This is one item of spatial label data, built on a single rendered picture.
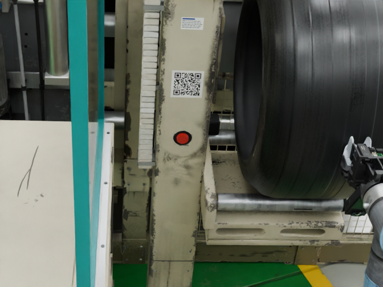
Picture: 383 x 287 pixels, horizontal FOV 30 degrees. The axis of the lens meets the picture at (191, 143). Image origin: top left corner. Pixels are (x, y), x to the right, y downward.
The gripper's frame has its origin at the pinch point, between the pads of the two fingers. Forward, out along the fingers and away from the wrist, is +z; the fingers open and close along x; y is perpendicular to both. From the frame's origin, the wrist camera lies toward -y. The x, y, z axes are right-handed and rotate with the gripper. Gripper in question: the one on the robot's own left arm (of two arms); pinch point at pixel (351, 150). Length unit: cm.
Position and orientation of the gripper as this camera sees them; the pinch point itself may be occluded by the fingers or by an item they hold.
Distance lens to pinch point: 158.5
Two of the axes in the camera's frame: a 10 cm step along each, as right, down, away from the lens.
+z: -0.7, -5.3, 8.5
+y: 0.7, -8.5, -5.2
